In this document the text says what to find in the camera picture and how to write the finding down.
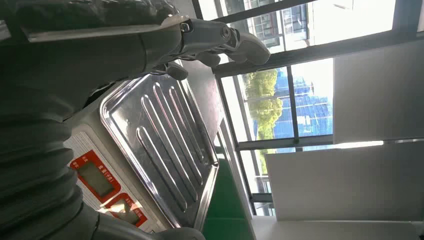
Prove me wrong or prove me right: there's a green conveyor belt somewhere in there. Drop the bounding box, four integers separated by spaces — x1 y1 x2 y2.
202 119 257 240

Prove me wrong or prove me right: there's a steel scale pan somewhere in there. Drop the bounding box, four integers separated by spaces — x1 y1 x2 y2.
99 73 220 232

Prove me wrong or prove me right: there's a white electronic weighing scale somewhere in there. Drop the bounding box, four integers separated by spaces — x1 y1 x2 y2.
62 71 220 234

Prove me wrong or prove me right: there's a white panel board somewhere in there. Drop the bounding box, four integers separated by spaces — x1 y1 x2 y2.
251 216 424 240
332 39 424 145
264 140 424 222

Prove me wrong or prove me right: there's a dark window frame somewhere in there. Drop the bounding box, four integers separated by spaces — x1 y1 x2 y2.
192 0 424 216

